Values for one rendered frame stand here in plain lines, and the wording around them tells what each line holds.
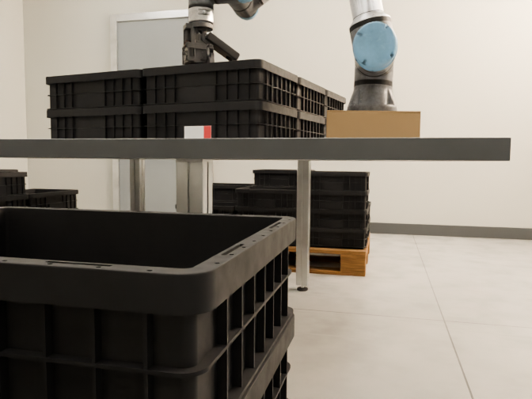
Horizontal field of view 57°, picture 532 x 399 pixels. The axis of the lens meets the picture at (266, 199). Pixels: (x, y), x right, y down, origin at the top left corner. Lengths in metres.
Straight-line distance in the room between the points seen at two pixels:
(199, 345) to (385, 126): 1.19
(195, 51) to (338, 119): 0.46
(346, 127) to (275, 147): 0.55
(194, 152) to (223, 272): 0.68
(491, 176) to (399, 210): 0.82
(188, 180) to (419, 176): 3.66
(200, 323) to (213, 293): 0.03
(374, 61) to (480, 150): 0.55
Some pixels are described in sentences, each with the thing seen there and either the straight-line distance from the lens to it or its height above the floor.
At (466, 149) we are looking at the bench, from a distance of 0.91.
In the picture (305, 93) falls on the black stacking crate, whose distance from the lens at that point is 1.70.
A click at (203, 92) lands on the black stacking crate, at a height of 0.85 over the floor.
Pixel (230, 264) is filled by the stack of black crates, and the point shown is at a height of 0.59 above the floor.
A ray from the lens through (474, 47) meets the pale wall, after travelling 4.70.
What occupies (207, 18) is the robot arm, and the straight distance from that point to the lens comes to 1.54.
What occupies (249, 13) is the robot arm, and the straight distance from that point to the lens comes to 1.66.
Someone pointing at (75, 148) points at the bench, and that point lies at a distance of 1.09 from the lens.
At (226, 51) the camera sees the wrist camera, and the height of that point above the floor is 0.99.
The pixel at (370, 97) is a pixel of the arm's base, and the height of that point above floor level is 0.84.
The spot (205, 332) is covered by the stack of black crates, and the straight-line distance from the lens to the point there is 0.32.
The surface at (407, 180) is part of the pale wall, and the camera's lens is 4.55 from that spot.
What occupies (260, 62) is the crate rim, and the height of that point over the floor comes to 0.92.
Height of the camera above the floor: 0.66
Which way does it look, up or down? 5 degrees down
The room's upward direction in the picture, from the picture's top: straight up
